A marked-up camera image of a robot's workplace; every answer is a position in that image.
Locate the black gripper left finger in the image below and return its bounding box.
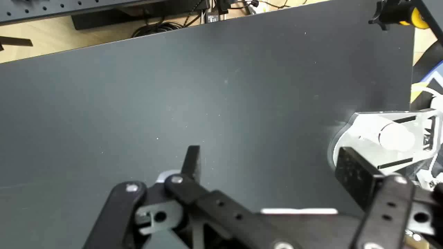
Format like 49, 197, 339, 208
81, 143, 296, 249

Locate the black bag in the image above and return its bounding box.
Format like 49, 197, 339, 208
411, 40, 443, 85

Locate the black perforated board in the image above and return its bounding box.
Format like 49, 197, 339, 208
0, 0, 163, 24

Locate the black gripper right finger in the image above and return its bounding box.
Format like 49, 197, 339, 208
333, 145, 443, 249

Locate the silver metal plate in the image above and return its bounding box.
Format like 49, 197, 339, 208
325, 107, 440, 186

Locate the black cable bundle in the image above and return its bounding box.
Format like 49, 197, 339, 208
130, 19, 184, 38

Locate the black flat strip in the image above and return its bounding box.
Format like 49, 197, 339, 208
0, 36, 34, 48

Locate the black and yellow clamp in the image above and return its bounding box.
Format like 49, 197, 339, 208
366, 0, 431, 31

